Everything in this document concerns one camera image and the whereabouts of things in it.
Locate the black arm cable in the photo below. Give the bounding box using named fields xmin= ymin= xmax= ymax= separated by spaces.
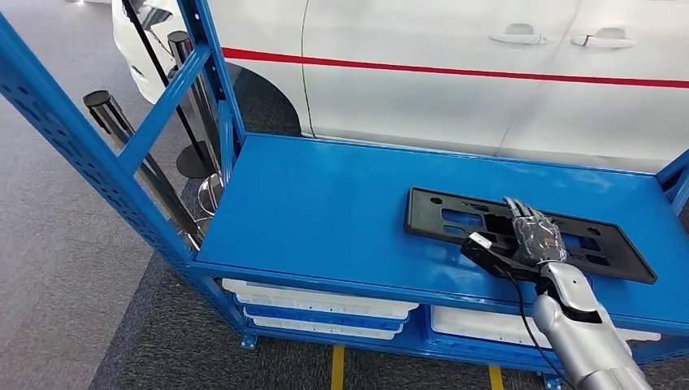
xmin=503 ymin=269 xmax=574 ymax=390

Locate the chrome stanchion post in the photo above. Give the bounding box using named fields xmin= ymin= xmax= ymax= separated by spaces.
xmin=167 ymin=30 xmax=224 ymax=216
xmin=83 ymin=90 xmax=206 ymax=251

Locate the yellow floor tape square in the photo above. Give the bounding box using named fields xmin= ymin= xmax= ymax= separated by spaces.
xmin=329 ymin=345 xmax=505 ymax=390

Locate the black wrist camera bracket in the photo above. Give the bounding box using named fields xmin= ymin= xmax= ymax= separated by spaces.
xmin=460 ymin=239 xmax=542 ymax=282

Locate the blue metal shelf rack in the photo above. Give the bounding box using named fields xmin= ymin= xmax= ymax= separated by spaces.
xmin=0 ymin=0 xmax=689 ymax=390

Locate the black plastic panel part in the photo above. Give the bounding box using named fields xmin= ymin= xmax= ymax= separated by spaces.
xmin=404 ymin=186 xmax=658 ymax=286

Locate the blue plastic bin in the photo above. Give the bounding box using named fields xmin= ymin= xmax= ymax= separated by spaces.
xmin=243 ymin=305 xmax=405 ymax=332

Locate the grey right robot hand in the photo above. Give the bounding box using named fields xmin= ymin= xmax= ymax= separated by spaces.
xmin=503 ymin=196 xmax=568 ymax=267

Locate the white car with red stripe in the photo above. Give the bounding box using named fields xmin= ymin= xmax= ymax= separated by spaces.
xmin=111 ymin=0 xmax=689 ymax=175

